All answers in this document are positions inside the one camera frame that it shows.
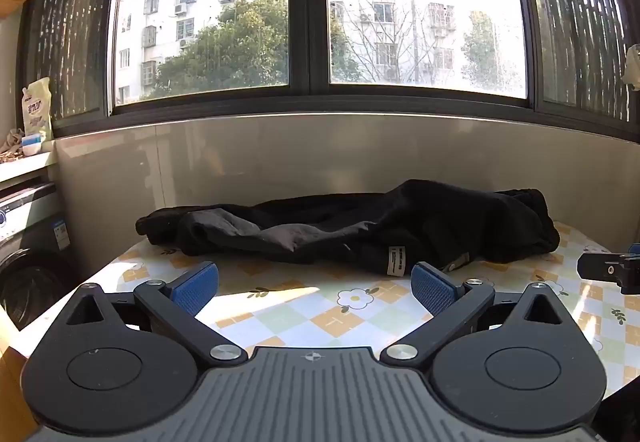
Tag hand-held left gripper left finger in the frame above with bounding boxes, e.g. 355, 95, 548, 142
65, 261, 249, 371

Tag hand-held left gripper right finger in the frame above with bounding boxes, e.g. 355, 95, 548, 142
379, 261, 562, 371

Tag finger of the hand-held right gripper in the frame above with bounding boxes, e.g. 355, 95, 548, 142
576, 244, 640, 295

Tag black pants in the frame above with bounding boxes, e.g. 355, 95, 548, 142
135, 179, 561, 277

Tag floral checkered tablecloth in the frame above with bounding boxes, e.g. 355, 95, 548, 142
82, 219, 640, 403

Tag washing machine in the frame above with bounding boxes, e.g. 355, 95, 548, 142
0, 182, 81, 333

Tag white counter ledge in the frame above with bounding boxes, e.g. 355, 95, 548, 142
0, 149, 58, 183

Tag detergent refill bag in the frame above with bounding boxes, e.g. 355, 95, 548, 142
21, 76, 55, 143

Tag green tree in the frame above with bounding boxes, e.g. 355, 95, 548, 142
150, 0, 361, 100

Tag perforated dark window screen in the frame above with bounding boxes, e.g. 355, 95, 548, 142
30, 0, 123, 123
520, 0, 640, 123

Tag dark window frame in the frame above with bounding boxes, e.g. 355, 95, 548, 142
20, 0, 640, 143

